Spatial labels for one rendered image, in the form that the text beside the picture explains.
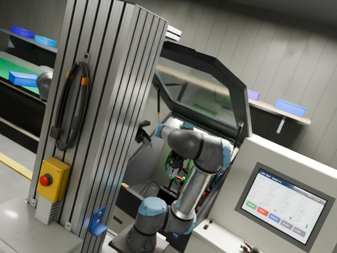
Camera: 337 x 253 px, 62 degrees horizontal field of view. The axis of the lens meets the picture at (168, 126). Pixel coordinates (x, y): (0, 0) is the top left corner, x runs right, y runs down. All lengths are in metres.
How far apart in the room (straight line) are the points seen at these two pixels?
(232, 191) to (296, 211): 0.39
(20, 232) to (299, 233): 1.46
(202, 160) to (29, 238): 0.66
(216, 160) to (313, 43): 2.98
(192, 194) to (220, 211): 0.74
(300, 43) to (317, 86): 0.56
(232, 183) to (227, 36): 2.51
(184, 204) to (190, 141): 0.33
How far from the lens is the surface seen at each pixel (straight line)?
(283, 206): 1.89
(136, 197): 1.98
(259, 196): 1.90
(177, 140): 1.10
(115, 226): 2.19
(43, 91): 1.41
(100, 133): 0.93
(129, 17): 0.88
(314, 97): 3.89
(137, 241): 1.39
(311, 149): 3.97
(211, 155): 1.10
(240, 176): 1.92
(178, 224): 1.35
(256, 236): 1.94
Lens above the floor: 1.94
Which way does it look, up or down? 15 degrees down
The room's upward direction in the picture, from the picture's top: 18 degrees clockwise
